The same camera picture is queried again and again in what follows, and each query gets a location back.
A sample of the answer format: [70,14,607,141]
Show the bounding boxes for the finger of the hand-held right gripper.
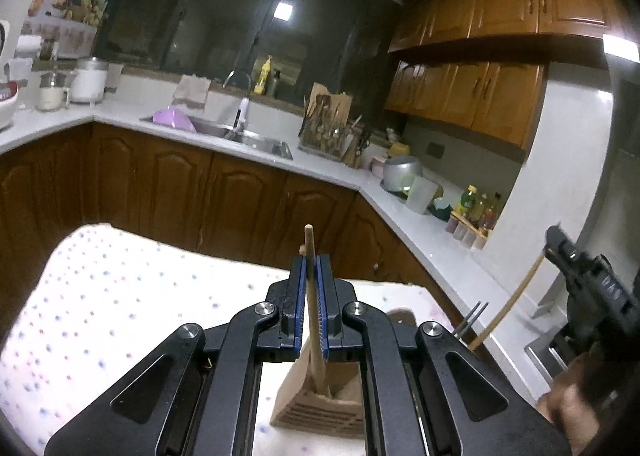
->
[544,224,597,283]

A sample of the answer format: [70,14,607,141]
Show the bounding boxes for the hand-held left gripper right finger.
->
[316,255,572,456]

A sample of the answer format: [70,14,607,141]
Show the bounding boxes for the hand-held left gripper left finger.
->
[44,256,307,456]

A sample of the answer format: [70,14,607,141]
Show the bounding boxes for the wooden chopstick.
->
[304,224,331,395]
[469,250,546,350]

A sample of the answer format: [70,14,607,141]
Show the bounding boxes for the wooden utensil holder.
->
[269,244,419,440]

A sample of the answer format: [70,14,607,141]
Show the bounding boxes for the metal fork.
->
[452,300,489,340]

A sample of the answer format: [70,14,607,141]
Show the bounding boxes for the dish rack with wooden utensils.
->
[298,81,362,162]

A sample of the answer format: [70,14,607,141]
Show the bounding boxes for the person's right hand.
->
[536,341,610,455]

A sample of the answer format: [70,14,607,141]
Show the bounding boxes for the amber oil bottle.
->
[481,193,501,232]

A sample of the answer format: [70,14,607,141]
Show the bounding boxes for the gas stove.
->
[524,335,572,383]

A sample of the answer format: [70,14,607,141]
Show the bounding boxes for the row of pink spice jars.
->
[446,213,489,251]

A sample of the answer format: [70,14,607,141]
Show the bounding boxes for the green capped beverage bottle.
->
[458,184,479,217]

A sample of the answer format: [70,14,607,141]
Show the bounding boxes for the translucent plastic cup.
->
[404,174,439,216]

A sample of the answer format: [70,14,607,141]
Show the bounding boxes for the wooden lower cabinets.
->
[0,121,501,377]

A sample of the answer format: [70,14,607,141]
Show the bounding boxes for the wooden cabinets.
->
[384,0,617,150]
[0,121,501,377]

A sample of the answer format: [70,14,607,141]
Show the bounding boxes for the upturned metal pot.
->
[380,155,426,195]

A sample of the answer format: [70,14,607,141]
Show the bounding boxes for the steel kitchen sink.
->
[139,113,294,160]

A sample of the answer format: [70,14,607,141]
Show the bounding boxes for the floral white tablecloth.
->
[0,223,453,456]

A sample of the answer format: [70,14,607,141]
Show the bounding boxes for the chrome kitchen faucet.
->
[222,69,254,135]

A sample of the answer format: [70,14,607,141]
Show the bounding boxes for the wooden upper cabinets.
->
[384,0,617,150]

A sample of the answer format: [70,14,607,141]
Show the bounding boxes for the purple plastic basin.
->
[152,106,197,132]

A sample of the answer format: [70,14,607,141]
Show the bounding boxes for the yellow dish soap bottle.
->
[253,55,274,96]

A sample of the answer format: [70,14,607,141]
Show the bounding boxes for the pink hanging towel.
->
[173,74,211,112]

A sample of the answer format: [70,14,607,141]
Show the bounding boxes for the dark kitchen window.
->
[94,0,402,113]

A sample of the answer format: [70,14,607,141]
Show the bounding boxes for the white cooker with steel lid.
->
[69,55,110,105]

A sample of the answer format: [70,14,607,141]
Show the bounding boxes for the small white stew pot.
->
[37,70,71,112]

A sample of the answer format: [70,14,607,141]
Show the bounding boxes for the white rice cooker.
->
[0,20,21,130]

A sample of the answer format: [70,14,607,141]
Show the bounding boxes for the paper towel roll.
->
[17,34,41,60]

